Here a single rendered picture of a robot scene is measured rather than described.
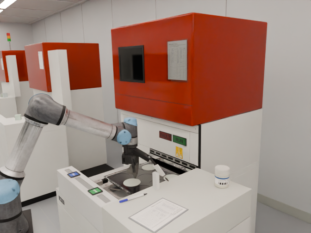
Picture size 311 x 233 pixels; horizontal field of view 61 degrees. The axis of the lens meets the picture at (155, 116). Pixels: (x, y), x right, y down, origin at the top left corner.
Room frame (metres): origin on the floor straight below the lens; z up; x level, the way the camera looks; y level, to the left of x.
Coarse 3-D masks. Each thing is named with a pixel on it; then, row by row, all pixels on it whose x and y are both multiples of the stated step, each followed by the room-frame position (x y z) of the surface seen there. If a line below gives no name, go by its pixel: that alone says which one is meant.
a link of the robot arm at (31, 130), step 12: (36, 96) 1.23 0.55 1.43; (48, 96) 1.24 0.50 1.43; (36, 120) 1.21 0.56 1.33; (24, 132) 1.21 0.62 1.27; (36, 132) 1.22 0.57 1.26; (24, 144) 1.19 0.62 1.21; (12, 156) 1.18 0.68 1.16; (24, 156) 1.19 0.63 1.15; (0, 168) 1.18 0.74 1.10; (12, 168) 1.17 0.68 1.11; (24, 168) 1.21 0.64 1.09
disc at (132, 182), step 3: (126, 180) 1.44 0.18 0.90; (129, 180) 1.43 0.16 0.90; (132, 180) 1.43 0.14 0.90; (135, 180) 1.43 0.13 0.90; (138, 180) 1.43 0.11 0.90; (123, 183) 1.40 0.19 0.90; (126, 183) 1.40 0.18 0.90; (129, 183) 1.40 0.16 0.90; (132, 183) 1.40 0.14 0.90; (135, 183) 1.40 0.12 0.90; (138, 183) 1.40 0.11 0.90
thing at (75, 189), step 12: (72, 168) 1.49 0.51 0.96; (60, 180) 1.44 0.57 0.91; (72, 180) 1.33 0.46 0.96; (84, 180) 1.33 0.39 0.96; (60, 192) 1.46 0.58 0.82; (72, 192) 1.31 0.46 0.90; (84, 192) 1.19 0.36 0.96; (108, 192) 1.19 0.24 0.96; (72, 204) 1.32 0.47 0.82; (84, 204) 1.19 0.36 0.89; (96, 204) 1.09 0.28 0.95; (96, 216) 1.10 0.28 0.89
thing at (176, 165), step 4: (152, 156) 1.75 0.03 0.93; (156, 156) 1.71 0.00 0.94; (160, 156) 1.70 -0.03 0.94; (160, 160) 1.69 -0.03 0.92; (164, 160) 1.65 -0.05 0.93; (168, 160) 1.62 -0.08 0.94; (156, 164) 1.74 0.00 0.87; (168, 164) 1.62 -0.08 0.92; (172, 164) 1.59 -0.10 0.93; (176, 164) 1.56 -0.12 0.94; (180, 168) 1.54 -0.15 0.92; (184, 168) 1.51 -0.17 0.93; (188, 168) 1.49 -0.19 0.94
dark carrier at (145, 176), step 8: (112, 176) 1.50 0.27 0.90; (120, 176) 1.50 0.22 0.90; (128, 176) 1.50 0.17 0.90; (144, 176) 1.49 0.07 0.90; (152, 176) 1.49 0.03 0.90; (160, 176) 1.48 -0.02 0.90; (120, 184) 1.39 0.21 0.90; (144, 184) 1.38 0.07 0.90; (152, 184) 1.38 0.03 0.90; (136, 192) 1.29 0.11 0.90
